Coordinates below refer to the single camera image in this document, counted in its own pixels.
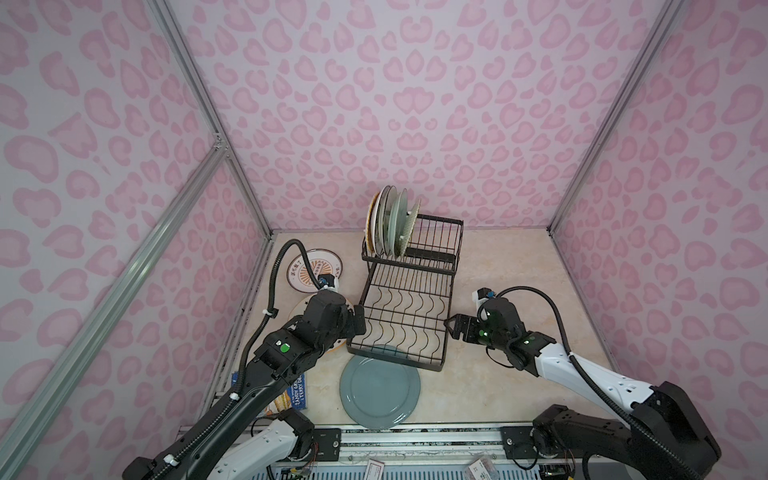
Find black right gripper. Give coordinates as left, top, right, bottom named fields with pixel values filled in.
left=441, top=313, right=509, bottom=352

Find black wire dish rack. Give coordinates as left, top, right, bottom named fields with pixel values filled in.
left=346, top=214, right=464, bottom=372

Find teal green round plate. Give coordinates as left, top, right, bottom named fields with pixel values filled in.
left=339, top=356, right=421, bottom=430

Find orange woven round plate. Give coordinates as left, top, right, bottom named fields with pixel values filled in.
left=365, top=192, right=380, bottom=256

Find yellow woven round plate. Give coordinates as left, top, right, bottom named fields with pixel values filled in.
left=396, top=201, right=421, bottom=257

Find white plate dark rings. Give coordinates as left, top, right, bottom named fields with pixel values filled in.
left=373, top=186, right=389, bottom=258

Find light blue flower plate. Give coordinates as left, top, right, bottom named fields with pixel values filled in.
left=388, top=187, right=408, bottom=256

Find white plate floral sprigs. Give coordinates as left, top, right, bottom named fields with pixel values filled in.
left=379, top=186, right=398, bottom=255

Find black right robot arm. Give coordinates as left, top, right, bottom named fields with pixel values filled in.
left=445, top=289, right=722, bottom=479

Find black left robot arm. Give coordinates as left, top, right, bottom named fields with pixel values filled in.
left=122, top=290, right=366, bottom=479

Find white plate black stars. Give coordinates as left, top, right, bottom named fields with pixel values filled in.
left=288, top=294, right=314, bottom=325

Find white plate orange sunburst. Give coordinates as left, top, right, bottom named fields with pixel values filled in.
left=286, top=249, right=343, bottom=293

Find blue illustrated children's book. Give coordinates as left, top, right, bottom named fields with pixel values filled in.
left=257, top=373, right=308, bottom=418

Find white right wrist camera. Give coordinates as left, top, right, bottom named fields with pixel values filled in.
left=473, top=287, right=496, bottom=308

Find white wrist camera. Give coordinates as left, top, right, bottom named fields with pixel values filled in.
left=317, top=273, right=339, bottom=292
left=473, top=287, right=496, bottom=308

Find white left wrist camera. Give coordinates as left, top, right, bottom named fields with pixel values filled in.
left=317, top=273, right=339, bottom=292

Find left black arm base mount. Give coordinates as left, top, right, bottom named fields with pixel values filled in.
left=287, top=428, right=342, bottom=463

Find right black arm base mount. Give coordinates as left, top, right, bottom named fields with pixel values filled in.
left=500, top=426, right=560, bottom=463

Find aluminium front rail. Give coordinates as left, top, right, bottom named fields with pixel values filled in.
left=160, top=421, right=685, bottom=480

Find left corner aluminium post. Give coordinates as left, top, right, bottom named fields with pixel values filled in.
left=147, top=0, right=273, bottom=238

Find corner aluminium post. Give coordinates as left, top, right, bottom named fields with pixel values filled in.
left=547, top=0, right=689, bottom=236
left=147, top=0, right=273, bottom=238

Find diagonal aluminium frame bar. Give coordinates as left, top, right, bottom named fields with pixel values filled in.
left=1, top=145, right=227, bottom=479

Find right corner aluminium post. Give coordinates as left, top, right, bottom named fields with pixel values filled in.
left=547, top=0, right=689, bottom=236

